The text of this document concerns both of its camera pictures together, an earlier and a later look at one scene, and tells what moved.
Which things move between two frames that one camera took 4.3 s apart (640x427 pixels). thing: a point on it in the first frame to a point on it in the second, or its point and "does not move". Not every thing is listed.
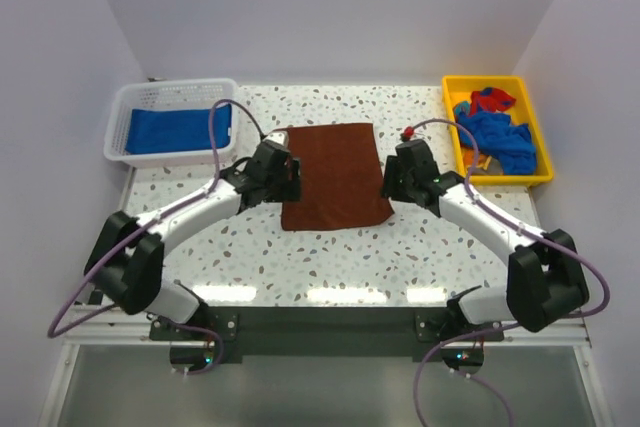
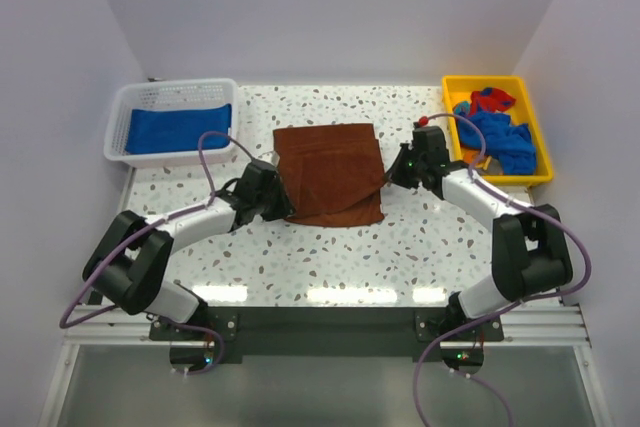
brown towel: (341, 177) does not move
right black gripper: (389, 189) to (395, 173)
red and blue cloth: (490, 99) does not move
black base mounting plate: (328, 334) does not move
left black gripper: (289, 191) to (284, 208)
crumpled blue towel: (511, 145) does not move
